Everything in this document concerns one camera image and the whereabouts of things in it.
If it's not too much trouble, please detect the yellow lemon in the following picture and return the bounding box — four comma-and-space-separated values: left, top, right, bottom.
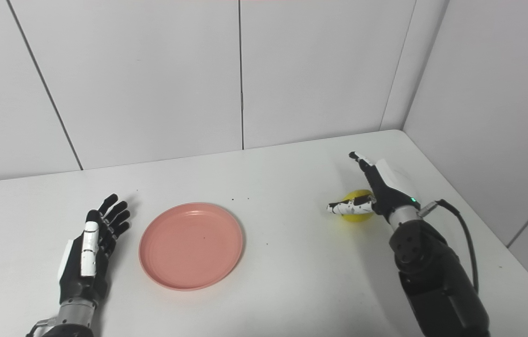
341, 189, 377, 223

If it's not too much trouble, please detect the pink plate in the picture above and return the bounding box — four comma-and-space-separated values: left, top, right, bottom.
139, 202, 245, 292

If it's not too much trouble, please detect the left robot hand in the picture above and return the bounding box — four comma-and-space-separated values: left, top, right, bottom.
57, 193, 131, 308

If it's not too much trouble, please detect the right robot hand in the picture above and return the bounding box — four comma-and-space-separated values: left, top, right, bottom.
327, 151, 421, 224

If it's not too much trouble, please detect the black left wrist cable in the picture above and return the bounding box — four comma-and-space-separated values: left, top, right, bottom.
25, 318, 59, 337

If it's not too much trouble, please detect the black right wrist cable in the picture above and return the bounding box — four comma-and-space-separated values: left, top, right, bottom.
419, 199, 479, 295

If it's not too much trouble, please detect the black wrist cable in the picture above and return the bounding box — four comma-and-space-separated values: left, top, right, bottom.
419, 199, 479, 295
25, 318, 59, 337

